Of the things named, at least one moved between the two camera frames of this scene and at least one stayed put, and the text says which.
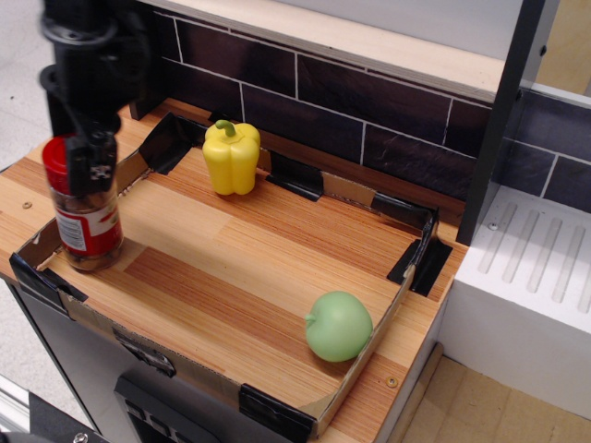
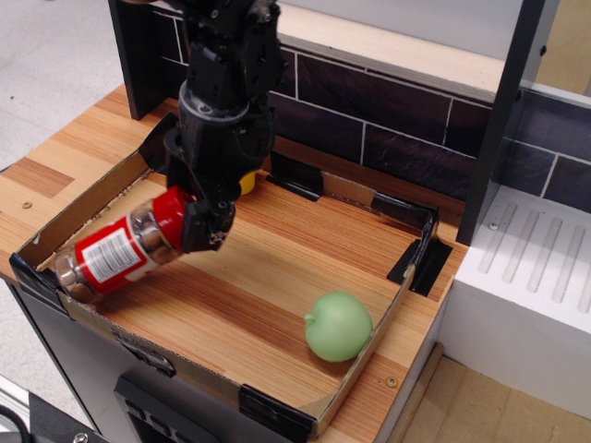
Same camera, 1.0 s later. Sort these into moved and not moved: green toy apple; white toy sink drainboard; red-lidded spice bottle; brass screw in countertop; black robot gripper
Moved: black robot gripper; red-lidded spice bottle
Not moved: green toy apple; brass screw in countertop; white toy sink drainboard
